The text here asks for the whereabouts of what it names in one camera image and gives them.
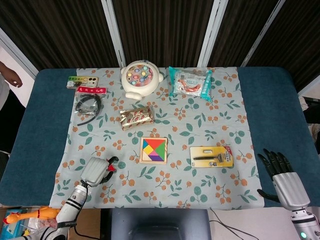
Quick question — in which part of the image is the gold wrapped box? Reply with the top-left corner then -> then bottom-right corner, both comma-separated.
119,106 -> 156,132

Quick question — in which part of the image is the black object beside table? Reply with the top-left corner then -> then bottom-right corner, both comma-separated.
298,96 -> 320,141

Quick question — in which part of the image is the white round fishing toy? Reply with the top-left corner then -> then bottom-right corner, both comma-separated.
120,59 -> 165,99

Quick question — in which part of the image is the teal snack bag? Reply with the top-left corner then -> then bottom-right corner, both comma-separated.
167,65 -> 214,102

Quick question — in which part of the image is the black cable in bag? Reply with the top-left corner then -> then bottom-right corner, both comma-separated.
74,86 -> 108,127

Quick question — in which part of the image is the thin black cable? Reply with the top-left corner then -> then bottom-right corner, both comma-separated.
208,209 -> 301,240

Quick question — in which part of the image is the orange rubber chicken toy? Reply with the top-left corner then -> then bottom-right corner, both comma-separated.
2,206 -> 61,225

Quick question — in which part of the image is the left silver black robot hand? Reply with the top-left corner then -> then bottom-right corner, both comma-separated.
80,156 -> 120,188

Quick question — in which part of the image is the floral patterned tablecloth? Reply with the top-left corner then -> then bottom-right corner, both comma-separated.
49,66 -> 266,210

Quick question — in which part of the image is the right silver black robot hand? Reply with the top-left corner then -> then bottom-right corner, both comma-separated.
256,148 -> 311,210

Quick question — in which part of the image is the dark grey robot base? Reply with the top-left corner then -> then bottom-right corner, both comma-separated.
101,208 -> 213,240

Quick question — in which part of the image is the wooden tangram puzzle tray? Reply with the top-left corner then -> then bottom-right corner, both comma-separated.
139,136 -> 168,165

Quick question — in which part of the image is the blue table cover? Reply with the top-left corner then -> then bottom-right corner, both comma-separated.
0,66 -> 320,208

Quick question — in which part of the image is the brown cardboard box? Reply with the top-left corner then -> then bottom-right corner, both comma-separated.
0,205 -> 102,240

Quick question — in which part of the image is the dark slatted partition screen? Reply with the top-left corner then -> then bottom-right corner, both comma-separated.
0,0 -> 320,93

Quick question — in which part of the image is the razor on yellow card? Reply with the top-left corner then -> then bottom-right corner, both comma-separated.
189,145 -> 235,168

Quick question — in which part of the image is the green small box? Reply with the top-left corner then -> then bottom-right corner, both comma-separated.
66,75 -> 100,90

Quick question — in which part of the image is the blue box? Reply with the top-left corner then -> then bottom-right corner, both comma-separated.
0,219 -> 26,238

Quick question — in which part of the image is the clear bag of pink items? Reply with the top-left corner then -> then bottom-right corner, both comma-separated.
27,217 -> 57,230

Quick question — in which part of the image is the person's forearm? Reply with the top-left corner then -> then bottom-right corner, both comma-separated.
0,61 -> 24,88

